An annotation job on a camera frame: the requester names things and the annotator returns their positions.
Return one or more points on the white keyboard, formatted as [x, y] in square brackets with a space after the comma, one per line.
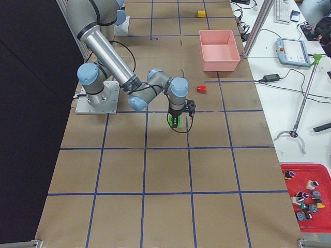
[282, 12]

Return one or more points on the metal reacher grabber tool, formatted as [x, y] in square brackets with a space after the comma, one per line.
[293, 133]

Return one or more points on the yellow toy block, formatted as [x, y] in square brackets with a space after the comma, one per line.
[201, 14]

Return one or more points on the black power adapter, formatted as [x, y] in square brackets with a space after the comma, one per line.
[271, 78]

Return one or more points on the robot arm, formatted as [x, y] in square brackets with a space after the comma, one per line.
[85, 19]

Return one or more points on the brown paper table cover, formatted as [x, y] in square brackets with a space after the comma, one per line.
[128, 180]

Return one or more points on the red toy block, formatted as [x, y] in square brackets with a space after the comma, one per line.
[201, 89]

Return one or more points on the pink plastic box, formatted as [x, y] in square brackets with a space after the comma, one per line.
[218, 50]

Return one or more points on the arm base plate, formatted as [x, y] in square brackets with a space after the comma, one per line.
[105, 102]
[122, 29]

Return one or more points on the green toy block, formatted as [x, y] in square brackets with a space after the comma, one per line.
[174, 121]

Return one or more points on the red plastic tray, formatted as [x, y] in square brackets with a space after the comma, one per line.
[309, 189]

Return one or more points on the grey teach pendant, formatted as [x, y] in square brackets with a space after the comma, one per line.
[292, 52]

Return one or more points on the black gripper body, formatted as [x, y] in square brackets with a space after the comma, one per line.
[175, 113]

